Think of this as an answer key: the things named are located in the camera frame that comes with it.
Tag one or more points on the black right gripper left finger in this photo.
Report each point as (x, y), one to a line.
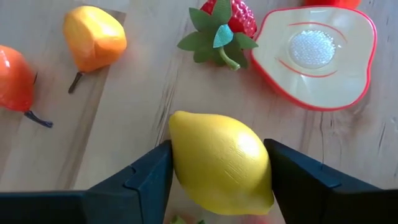
(146, 186)

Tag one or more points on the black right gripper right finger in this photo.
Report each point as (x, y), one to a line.
(311, 193)

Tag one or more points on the yellow toy lemon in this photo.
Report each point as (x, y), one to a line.
(217, 161)

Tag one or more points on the red toy peach half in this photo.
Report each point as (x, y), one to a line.
(314, 77)

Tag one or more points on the orange toy pear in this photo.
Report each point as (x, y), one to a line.
(15, 77)
(93, 37)

